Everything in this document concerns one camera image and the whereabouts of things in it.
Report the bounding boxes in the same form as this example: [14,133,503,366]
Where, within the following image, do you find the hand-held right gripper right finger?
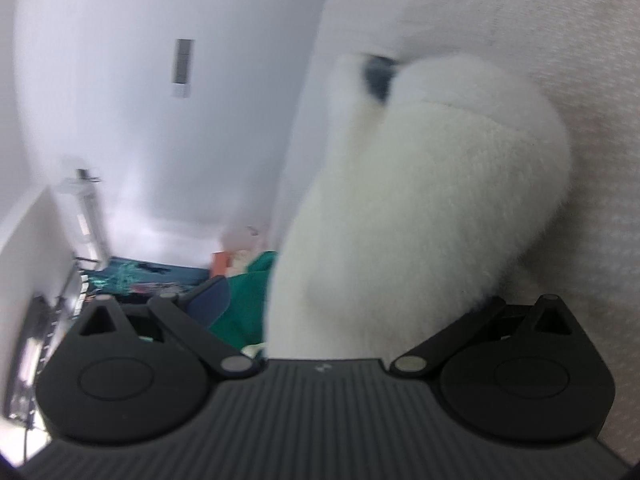
[390,294,576,377]

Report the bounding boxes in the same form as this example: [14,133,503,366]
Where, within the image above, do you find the rectangular ceiling fixture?
[171,38,195,99]

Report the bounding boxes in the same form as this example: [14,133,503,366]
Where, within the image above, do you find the white wall air conditioner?
[55,170,111,266]

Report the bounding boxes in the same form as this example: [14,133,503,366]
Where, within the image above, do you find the cream striped sweater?
[262,52,573,361]

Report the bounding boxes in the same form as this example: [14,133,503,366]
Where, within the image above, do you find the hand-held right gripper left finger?
[75,276,261,377]

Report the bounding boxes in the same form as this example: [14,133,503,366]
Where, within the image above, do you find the white bed mattress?
[270,0,640,466]

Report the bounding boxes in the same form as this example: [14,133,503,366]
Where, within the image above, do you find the green garment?
[207,250,278,356]

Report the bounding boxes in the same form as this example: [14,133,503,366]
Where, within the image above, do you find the orange box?
[210,251,233,278]

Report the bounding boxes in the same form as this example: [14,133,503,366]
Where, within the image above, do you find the teal patterned cloth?
[80,257,211,301]

